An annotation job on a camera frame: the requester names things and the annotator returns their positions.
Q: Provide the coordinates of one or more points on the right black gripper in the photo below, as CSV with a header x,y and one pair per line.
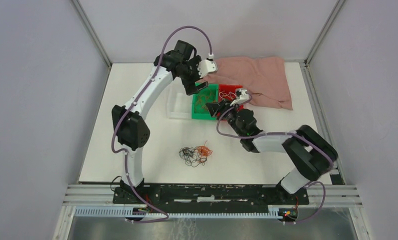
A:
x,y
223,106

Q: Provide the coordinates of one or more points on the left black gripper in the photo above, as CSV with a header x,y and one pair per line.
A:
x,y
190,86

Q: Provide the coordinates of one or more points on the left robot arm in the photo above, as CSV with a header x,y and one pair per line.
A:
x,y
130,130

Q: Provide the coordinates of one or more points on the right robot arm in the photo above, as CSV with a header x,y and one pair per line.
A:
x,y
311,155

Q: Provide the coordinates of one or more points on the green plastic bin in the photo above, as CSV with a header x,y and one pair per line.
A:
x,y
199,110

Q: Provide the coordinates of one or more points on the red plastic bin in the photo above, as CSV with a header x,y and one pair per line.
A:
x,y
227,91

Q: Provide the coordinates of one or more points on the clear plastic bin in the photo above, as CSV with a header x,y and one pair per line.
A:
x,y
178,105

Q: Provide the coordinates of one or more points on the pink cloth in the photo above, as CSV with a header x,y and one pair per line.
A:
x,y
264,78

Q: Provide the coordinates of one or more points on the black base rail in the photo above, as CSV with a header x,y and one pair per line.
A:
x,y
205,198

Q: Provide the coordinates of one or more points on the white slotted cable duct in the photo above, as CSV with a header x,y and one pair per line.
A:
x,y
131,212

